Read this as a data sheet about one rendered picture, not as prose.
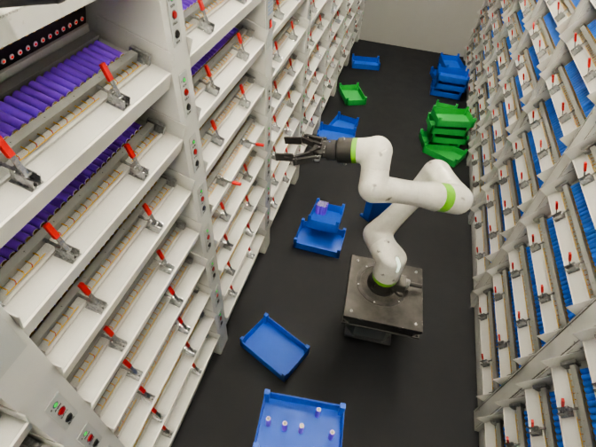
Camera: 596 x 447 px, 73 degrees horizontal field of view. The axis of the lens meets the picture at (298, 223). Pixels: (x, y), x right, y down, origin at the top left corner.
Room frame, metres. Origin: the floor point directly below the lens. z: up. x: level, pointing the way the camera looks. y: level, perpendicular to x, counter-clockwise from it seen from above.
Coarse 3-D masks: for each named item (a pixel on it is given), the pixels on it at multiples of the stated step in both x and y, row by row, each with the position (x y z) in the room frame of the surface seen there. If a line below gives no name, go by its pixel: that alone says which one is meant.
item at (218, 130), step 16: (240, 80) 1.54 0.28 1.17; (256, 80) 1.60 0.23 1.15; (240, 96) 1.46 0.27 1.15; (256, 96) 1.51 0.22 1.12; (224, 112) 1.34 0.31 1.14; (240, 112) 1.38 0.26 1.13; (208, 128) 1.20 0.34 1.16; (224, 128) 1.25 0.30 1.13; (208, 144) 1.14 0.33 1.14; (224, 144) 1.17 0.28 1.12; (208, 160) 1.07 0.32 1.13
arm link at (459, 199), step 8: (448, 184) 1.22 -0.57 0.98; (456, 184) 1.25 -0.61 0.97; (464, 184) 1.27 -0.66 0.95; (448, 192) 1.18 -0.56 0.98; (456, 192) 1.20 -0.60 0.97; (464, 192) 1.21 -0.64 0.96; (448, 200) 1.16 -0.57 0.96; (456, 200) 1.17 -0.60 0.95; (464, 200) 1.19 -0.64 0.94; (472, 200) 1.21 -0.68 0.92; (440, 208) 1.15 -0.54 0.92; (448, 208) 1.16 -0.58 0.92; (456, 208) 1.17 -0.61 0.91; (464, 208) 1.18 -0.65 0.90
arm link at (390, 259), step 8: (384, 240) 1.24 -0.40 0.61; (392, 240) 1.25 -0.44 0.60; (376, 248) 1.21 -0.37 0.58; (384, 248) 1.20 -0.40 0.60; (392, 248) 1.20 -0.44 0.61; (400, 248) 1.21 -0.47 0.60; (376, 256) 1.18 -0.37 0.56; (384, 256) 1.16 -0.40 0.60; (392, 256) 1.15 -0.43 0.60; (400, 256) 1.16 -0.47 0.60; (376, 264) 1.17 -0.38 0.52; (384, 264) 1.13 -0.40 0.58; (392, 264) 1.12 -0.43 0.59; (400, 264) 1.12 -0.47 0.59; (376, 272) 1.15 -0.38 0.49; (384, 272) 1.12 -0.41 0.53; (392, 272) 1.11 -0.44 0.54; (400, 272) 1.13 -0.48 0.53; (376, 280) 1.14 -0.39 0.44; (384, 280) 1.12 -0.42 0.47; (392, 280) 1.12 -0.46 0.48
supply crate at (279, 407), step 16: (272, 400) 0.56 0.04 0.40; (288, 400) 0.56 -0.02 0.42; (304, 400) 0.56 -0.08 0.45; (272, 416) 0.51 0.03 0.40; (288, 416) 0.51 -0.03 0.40; (304, 416) 0.52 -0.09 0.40; (320, 416) 0.52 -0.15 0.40; (336, 416) 0.53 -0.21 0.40; (256, 432) 0.43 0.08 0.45; (272, 432) 0.45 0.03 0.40; (288, 432) 0.46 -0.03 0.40; (304, 432) 0.46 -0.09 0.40; (320, 432) 0.47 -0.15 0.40; (336, 432) 0.47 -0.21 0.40
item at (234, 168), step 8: (256, 112) 1.60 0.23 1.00; (256, 120) 1.60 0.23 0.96; (264, 120) 1.59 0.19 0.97; (256, 128) 1.56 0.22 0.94; (248, 136) 1.49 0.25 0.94; (256, 136) 1.51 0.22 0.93; (240, 144) 1.42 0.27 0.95; (240, 152) 1.37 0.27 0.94; (248, 152) 1.39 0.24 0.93; (240, 160) 1.33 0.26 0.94; (232, 168) 1.27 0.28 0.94; (240, 168) 1.32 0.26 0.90; (224, 176) 1.20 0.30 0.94; (232, 176) 1.22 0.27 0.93; (216, 184) 1.15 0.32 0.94; (208, 192) 1.10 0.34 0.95; (216, 192) 1.11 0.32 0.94; (224, 192) 1.14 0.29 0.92; (216, 200) 1.07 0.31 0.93
